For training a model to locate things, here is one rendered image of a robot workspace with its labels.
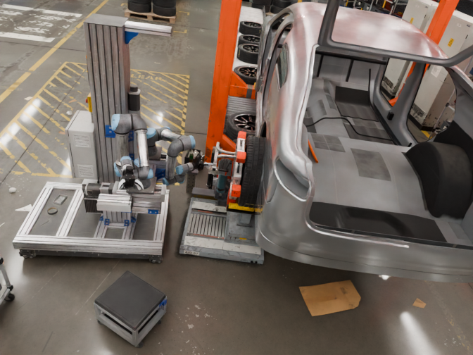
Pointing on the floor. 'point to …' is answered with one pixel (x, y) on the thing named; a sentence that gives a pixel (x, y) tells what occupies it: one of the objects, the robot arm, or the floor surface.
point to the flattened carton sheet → (330, 297)
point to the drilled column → (191, 182)
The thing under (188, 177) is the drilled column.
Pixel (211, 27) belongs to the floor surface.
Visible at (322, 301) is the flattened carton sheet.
